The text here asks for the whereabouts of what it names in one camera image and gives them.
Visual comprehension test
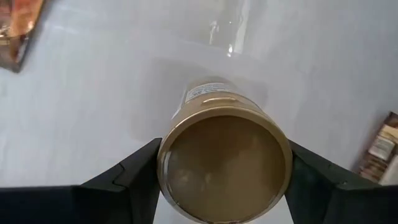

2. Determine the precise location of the small translucent plastic bin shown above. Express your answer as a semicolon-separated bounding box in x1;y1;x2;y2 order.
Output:
174;0;312;60

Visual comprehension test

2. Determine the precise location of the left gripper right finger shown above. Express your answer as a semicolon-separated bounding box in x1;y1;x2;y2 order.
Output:
284;139;398;224

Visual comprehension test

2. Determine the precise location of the gold-lid spice jar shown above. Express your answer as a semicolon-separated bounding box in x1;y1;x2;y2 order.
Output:
156;76;294;224

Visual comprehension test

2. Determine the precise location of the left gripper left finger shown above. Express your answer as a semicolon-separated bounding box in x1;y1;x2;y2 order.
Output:
0;138;163;224

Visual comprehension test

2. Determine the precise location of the brown spice packet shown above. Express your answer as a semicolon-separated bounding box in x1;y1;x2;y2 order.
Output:
353;111;398;187

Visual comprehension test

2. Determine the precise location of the orange spice packet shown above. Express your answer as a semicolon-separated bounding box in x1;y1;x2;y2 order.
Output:
0;0;45;74

